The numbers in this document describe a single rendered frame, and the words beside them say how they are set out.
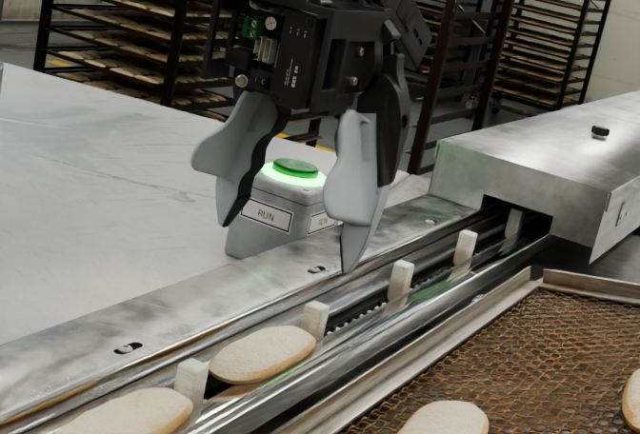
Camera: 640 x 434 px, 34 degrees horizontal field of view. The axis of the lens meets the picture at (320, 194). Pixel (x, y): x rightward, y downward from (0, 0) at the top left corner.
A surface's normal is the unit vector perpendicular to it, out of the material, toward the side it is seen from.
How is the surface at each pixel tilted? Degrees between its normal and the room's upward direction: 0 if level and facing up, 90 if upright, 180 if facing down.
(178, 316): 0
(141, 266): 0
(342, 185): 73
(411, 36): 92
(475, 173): 90
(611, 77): 90
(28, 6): 90
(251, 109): 106
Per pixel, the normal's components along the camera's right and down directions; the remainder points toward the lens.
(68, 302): 0.20, -0.94
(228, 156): 0.73, 0.55
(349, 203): 0.88, 0.01
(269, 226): -0.48, 0.14
